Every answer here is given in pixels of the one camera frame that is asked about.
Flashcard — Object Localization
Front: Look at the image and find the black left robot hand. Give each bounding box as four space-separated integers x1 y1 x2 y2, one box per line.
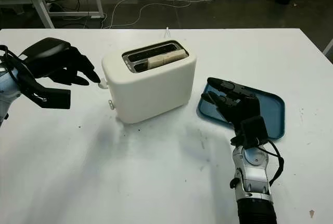
19 37 101 86

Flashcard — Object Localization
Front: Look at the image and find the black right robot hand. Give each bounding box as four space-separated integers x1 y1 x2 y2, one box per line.
201 77 261 136

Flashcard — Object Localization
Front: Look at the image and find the slice of white bread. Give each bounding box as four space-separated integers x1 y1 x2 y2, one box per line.
147 49 187 69

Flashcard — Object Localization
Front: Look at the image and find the blue plastic tray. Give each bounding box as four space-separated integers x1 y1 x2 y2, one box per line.
197 78 286 140

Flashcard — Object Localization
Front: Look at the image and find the white two-slot toaster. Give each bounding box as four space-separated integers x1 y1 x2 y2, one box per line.
101 40 198 125

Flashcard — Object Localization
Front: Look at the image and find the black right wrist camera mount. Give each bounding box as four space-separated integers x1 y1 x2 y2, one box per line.
239 116 268 149

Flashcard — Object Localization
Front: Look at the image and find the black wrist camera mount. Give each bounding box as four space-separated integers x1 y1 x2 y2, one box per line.
18 60 71 110
239 116 268 149

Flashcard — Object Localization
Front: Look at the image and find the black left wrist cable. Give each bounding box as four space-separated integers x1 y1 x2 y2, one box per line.
0 44 27 79

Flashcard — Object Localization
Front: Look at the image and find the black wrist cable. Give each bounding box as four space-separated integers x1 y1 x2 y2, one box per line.
0 44 27 79
256 138 285 187

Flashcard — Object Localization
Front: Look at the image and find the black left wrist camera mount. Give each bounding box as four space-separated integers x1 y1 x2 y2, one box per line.
18 60 71 110

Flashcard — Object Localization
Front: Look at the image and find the black hanging desk cable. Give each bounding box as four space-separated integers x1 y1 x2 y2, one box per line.
67 0 89 29

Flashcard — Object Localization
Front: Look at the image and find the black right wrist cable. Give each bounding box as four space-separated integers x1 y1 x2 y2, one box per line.
256 138 285 187

